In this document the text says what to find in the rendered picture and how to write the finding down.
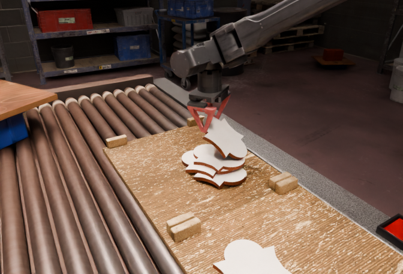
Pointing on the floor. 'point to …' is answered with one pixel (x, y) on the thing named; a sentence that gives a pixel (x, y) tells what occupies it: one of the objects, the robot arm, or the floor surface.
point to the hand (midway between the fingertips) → (209, 123)
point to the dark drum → (231, 16)
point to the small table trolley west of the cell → (182, 41)
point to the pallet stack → (294, 36)
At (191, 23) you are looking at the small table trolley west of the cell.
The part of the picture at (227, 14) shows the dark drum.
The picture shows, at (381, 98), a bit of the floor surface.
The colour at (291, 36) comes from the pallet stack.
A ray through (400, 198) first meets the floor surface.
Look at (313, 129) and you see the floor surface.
